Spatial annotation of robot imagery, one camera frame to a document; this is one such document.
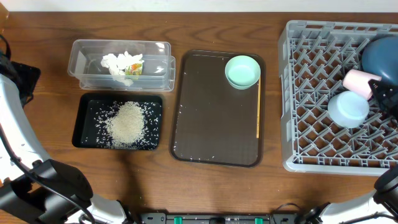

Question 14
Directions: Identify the light blue white bowl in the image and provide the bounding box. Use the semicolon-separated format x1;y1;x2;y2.
328;91;369;128

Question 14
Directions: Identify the wooden chopstick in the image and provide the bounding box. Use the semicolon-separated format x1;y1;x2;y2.
256;77;261;139

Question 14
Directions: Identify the clear plastic bin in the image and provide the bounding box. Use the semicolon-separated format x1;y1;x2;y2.
68;39;175;91

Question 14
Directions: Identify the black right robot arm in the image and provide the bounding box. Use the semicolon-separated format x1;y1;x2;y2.
294;80;397;224

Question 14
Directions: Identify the green orange snack wrapper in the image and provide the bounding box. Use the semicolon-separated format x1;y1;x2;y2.
124;63;143;76

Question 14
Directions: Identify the brown serving tray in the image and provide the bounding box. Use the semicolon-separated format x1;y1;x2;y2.
169;50;266;167

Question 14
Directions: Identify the pink cup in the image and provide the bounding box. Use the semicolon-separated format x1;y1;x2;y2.
343;69;382;100

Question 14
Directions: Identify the mint green bowl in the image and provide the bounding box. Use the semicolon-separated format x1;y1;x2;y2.
224;55;261;90

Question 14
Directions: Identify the white tissue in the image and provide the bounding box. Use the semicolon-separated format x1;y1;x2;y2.
110;70;134;86
101;51;144;74

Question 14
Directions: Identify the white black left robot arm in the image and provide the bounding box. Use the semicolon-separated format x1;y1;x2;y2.
1;45;141;223

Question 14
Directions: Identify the white rice pile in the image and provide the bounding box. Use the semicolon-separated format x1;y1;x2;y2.
93;101;162;151

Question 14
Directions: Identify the grey dishwasher rack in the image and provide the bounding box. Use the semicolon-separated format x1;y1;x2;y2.
278;20;397;176

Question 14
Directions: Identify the dark blue plate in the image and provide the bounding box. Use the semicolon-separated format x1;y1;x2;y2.
361;36;397;85

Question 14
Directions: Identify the black plastic tray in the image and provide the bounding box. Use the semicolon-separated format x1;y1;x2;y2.
72;93;162;148

